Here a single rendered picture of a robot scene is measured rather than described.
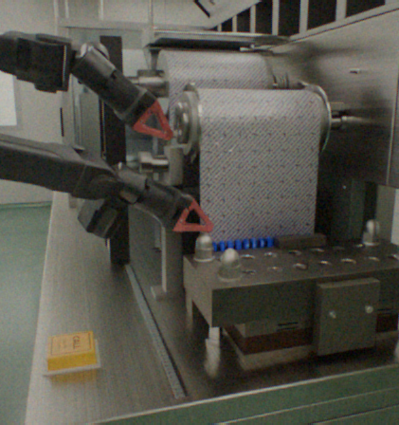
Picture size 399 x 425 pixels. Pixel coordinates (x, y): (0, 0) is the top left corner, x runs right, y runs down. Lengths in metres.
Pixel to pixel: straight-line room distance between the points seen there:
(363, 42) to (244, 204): 0.38
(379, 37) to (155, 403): 0.71
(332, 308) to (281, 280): 0.09
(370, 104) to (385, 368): 0.47
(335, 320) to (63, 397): 0.40
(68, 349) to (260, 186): 0.43
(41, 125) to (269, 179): 5.60
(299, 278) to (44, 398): 0.39
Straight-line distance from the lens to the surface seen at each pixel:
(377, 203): 1.15
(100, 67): 0.77
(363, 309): 0.74
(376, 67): 0.90
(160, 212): 0.76
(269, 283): 0.66
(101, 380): 0.68
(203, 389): 0.65
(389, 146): 0.86
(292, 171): 0.85
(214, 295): 0.63
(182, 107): 0.81
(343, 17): 1.02
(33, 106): 6.32
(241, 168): 0.81
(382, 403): 0.79
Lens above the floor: 1.27
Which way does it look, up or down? 13 degrees down
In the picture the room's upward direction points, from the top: straight up
